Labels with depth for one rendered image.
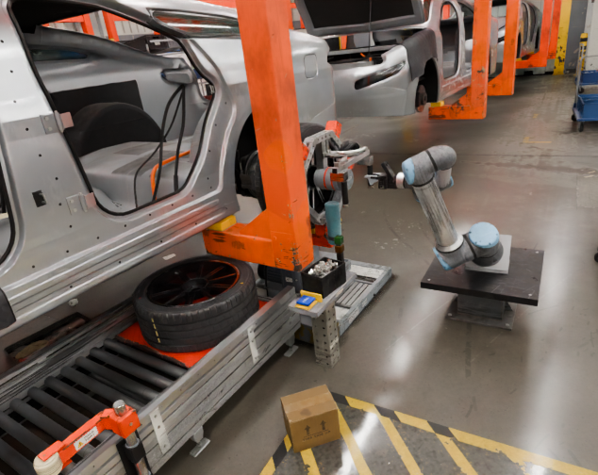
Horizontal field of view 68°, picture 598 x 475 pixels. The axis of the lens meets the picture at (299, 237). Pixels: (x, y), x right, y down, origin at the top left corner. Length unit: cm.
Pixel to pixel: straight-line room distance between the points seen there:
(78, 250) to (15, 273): 26
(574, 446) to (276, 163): 176
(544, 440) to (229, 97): 226
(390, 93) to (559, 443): 386
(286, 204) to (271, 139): 33
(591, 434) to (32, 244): 239
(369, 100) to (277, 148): 311
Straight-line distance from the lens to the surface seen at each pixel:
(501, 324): 286
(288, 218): 224
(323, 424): 209
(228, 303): 226
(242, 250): 254
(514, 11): 791
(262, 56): 211
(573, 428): 237
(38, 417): 238
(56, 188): 202
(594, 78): 1145
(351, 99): 520
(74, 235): 208
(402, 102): 527
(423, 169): 220
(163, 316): 228
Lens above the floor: 162
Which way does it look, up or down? 23 degrees down
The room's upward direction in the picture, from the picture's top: 7 degrees counter-clockwise
